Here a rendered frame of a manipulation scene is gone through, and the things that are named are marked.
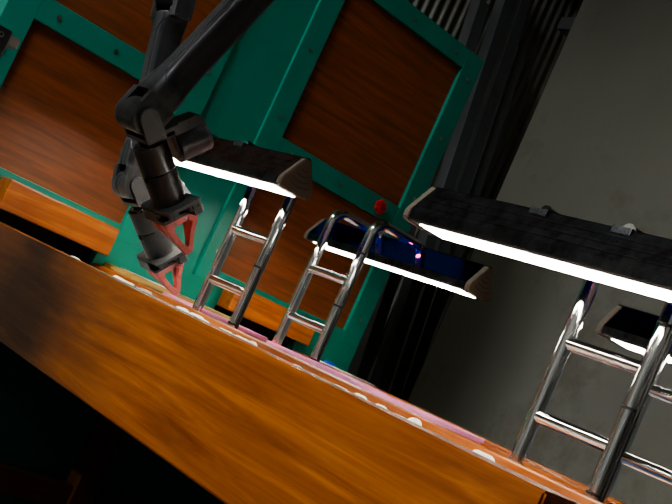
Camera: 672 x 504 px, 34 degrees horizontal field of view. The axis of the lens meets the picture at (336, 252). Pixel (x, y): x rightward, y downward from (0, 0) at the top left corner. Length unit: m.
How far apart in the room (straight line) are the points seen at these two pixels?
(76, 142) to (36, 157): 0.10
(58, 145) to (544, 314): 1.96
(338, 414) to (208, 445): 0.23
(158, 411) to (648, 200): 2.63
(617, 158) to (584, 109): 0.30
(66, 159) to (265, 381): 1.41
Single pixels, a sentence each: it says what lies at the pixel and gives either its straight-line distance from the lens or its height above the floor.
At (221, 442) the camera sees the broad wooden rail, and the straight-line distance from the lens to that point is 1.41.
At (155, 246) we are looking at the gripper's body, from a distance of 2.23.
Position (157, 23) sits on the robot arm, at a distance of 2.23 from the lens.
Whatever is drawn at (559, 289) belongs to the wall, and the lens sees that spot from 3.97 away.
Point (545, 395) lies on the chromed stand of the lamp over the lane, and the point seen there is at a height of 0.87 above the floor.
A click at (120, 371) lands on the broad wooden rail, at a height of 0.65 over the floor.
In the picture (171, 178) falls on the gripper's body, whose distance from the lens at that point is 1.82.
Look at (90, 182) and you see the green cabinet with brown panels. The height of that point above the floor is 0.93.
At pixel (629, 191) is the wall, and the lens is 3.97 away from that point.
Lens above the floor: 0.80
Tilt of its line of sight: 5 degrees up
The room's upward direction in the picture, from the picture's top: 24 degrees clockwise
